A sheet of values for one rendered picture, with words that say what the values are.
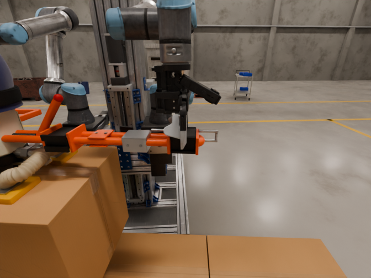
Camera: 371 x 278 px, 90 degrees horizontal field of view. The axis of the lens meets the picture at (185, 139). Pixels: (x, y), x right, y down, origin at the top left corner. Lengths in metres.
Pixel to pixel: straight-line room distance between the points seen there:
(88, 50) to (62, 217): 11.60
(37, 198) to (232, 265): 0.82
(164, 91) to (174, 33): 0.13
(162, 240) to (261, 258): 0.49
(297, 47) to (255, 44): 2.40
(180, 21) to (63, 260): 0.64
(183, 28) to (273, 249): 1.04
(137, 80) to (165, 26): 0.87
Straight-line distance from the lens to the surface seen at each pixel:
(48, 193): 0.65
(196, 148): 0.49
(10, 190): 0.69
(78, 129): 0.62
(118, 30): 0.59
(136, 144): 0.53
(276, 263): 1.12
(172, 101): 0.47
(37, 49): 13.22
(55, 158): 0.80
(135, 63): 1.29
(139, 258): 1.07
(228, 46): 11.57
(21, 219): 0.61
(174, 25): 0.46
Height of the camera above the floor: 1.42
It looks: 24 degrees down
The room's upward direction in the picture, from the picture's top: straight up
